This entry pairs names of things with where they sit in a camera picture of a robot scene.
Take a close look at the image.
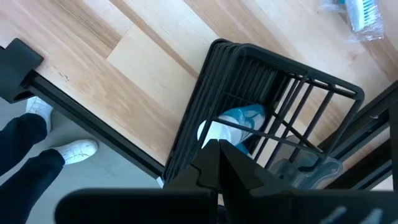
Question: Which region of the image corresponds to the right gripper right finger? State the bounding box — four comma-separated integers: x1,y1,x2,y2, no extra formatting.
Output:
219,139,296,224

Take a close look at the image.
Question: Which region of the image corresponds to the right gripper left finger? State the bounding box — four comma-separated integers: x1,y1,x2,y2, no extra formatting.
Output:
164,139,220,191

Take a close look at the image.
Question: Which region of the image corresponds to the person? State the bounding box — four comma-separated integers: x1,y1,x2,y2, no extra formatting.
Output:
0,95,100,224

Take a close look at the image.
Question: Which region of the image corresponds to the blue white wrapped toothbrush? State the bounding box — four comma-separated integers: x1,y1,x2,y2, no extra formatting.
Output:
318,0,385,43

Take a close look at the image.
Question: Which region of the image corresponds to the black wire basket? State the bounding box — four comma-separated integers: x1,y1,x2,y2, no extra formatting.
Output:
162,37,365,224

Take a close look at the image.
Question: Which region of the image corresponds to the black frame bracket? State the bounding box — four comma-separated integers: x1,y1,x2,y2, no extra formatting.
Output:
0,37,44,105

